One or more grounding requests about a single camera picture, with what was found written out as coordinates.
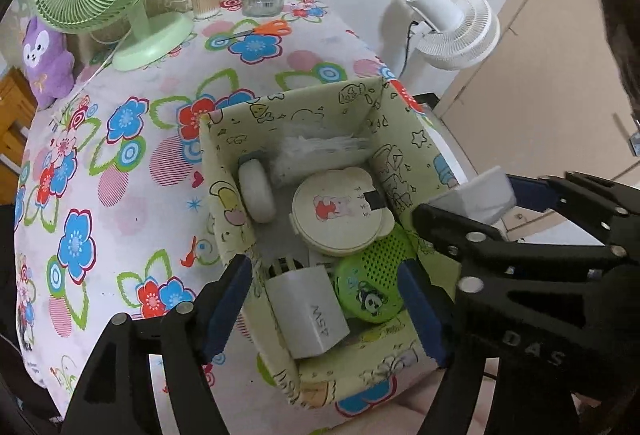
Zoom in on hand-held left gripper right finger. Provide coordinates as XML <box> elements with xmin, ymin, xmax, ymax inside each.
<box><xmin>397</xmin><ymin>259</ymin><xmax>496</xmax><ymax>435</ymax></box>

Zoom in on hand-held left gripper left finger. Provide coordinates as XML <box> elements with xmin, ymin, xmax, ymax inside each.
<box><xmin>60</xmin><ymin>254</ymin><xmax>255</xmax><ymax>435</ymax></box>

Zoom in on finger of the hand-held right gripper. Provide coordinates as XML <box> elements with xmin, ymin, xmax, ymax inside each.
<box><xmin>412</xmin><ymin>202</ymin><xmax>628</xmax><ymax>266</ymax></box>
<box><xmin>505</xmin><ymin>171</ymin><xmax>640</xmax><ymax>228</ymax></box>

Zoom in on white charger plug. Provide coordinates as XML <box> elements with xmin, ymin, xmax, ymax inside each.
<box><xmin>427</xmin><ymin>166</ymin><xmax>517</xmax><ymax>226</ymax></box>
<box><xmin>264</xmin><ymin>266</ymin><xmax>351</xmax><ymax>361</ymax></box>

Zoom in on green panda case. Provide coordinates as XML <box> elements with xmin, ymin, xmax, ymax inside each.
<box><xmin>334</xmin><ymin>224</ymin><xmax>417</xmax><ymax>326</ymax></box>

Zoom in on white round case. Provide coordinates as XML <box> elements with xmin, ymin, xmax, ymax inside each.
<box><xmin>237</xmin><ymin>159</ymin><xmax>277</xmax><ymax>223</ymax></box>

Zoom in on round cream compact mirror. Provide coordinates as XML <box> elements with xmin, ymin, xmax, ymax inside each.
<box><xmin>291</xmin><ymin>167</ymin><xmax>394</xmax><ymax>258</ymax></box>

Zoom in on yellow-green fabric storage box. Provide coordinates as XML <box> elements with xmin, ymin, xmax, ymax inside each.
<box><xmin>199</xmin><ymin>77</ymin><xmax>473</xmax><ymax>408</ymax></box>

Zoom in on clear floss pick box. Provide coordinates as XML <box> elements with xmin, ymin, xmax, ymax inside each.
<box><xmin>276</xmin><ymin>129</ymin><xmax>372</xmax><ymax>188</ymax></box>

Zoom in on beige door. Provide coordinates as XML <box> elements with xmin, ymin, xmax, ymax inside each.
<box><xmin>442</xmin><ymin>0</ymin><xmax>640</xmax><ymax>236</ymax></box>

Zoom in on floral tablecloth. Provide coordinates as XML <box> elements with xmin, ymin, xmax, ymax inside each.
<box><xmin>14</xmin><ymin>0</ymin><xmax>476</xmax><ymax>421</ymax></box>

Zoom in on white floor fan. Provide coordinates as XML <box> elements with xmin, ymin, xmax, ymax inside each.
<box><xmin>382</xmin><ymin>0</ymin><xmax>501</xmax><ymax>80</ymax></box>

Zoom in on orange scissors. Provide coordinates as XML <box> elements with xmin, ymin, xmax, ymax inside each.
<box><xmin>220</xmin><ymin>20</ymin><xmax>292</xmax><ymax>43</ymax></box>

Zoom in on wooden chair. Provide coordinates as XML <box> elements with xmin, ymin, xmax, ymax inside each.
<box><xmin>0</xmin><ymin>67</ymin><xmax>38</xmax><ymax>206</ymax></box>

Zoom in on purple plush toy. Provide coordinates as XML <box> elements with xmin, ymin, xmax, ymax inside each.
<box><xmin>21</xmin><ymin>16</ymin><xmax>76</xmax><ymax>110</ymax></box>

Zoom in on black fan cable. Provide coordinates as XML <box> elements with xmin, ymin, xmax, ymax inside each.
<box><xmin>402</xmin><ymin>20</ymin><xmax>418</xmax><ymax>76</ymax></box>

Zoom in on white fan cable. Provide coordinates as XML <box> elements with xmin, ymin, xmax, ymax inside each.
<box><xmin>50</xmin><ymin>42</ymin><xmax>136</xmax><ymax>116</ymax></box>

